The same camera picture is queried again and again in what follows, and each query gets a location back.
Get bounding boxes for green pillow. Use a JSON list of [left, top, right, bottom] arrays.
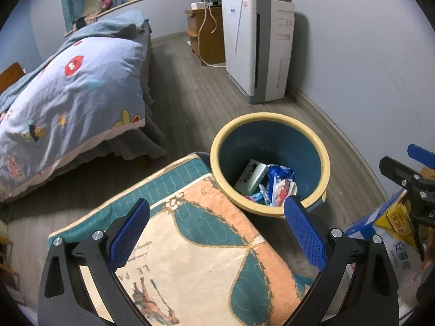
[[83, 0, 106, 16]]

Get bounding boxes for blue crinkled wrapper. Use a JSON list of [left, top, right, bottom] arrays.
[[268, 164, 296, 182]]

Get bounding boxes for white cable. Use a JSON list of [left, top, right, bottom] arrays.
[[199, 0, 226, 67]]

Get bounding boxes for blue white printed carton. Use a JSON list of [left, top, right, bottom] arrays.
[[343, 188, 429, 299]]

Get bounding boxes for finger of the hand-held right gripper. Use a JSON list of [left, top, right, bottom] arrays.
[[408, 144, 435, 170], [379, 156, 425, 191]]

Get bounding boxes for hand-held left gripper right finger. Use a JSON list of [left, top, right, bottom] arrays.
[[284, 195, 399, 326]]

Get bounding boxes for teal bin with yellow rim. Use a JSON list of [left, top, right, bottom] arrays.
[[210, 112, 331, 218]]

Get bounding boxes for small grey box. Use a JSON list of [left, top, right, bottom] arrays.
[[234, 158, 269, 194]]

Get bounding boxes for printed blue duvet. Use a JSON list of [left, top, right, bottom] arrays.
[[0, 10, 148, 204]]

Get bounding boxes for plaid cushion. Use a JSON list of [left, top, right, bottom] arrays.
[[73, 14, 99, 29]]

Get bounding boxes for wooden bed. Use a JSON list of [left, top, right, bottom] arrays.
[[0, 17, 169, 208]]

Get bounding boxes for wooden cabinet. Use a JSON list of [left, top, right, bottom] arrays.
[[185, 7, 226, 66]]

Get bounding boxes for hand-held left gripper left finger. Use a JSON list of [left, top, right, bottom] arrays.
[[37, 199, 151, 326]]

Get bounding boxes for wooden nightstand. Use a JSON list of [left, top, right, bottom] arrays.
[[0, 238, 14, 293]]

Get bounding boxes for white red wrapper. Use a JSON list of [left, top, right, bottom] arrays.
[[270, 180, 298, 208]]

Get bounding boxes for white air purifier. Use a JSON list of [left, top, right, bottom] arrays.
[[222, 0, 296, 105]]

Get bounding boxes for patterned teal orange cushion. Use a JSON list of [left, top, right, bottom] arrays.
[[48, 153, 316, 326]]

